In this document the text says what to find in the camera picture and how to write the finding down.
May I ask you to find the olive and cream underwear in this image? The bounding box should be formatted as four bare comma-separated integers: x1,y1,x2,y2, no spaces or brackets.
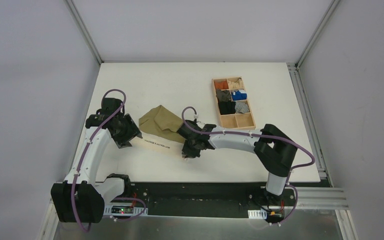
132,105,185,158

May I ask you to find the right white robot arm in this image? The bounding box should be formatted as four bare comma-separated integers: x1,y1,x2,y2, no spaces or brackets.
177,120,298,205

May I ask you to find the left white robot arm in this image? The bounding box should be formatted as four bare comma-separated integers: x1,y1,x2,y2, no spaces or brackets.
50,97,142,224

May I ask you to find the black rolled underwear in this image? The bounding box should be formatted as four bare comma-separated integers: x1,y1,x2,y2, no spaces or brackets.
218,101,236,115

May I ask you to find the dark grey rolled underwear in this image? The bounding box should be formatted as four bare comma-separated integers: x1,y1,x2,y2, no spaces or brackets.
215,89,232,102

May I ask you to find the orange rolled underwear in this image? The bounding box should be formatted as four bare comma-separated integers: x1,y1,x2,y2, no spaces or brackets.
214,80,229,90

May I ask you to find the grey striped rolled underwear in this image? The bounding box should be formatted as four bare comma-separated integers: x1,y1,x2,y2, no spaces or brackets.
235,101,250,114

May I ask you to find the blue rolled underwear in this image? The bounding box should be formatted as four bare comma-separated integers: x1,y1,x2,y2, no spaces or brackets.
231,89,248,101

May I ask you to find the beige rolled underwear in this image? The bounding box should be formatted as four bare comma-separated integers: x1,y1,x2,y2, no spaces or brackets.
227,77,244,89

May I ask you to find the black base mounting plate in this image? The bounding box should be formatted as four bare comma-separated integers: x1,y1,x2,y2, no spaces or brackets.
109,182,296,219

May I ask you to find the wooden compartment box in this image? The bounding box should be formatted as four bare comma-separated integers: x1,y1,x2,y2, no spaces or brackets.
211,76,256,130

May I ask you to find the left white cable duct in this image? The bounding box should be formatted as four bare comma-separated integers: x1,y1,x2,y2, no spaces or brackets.
103,204,149,218

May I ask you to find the white cable duct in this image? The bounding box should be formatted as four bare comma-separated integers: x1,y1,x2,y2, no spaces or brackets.
103,204,149,218
247,209,268,220

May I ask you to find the right white cable duct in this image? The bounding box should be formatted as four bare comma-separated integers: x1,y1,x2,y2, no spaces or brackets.
247,209,268,220

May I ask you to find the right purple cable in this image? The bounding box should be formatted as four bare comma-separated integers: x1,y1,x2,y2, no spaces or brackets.
181,106,316,186

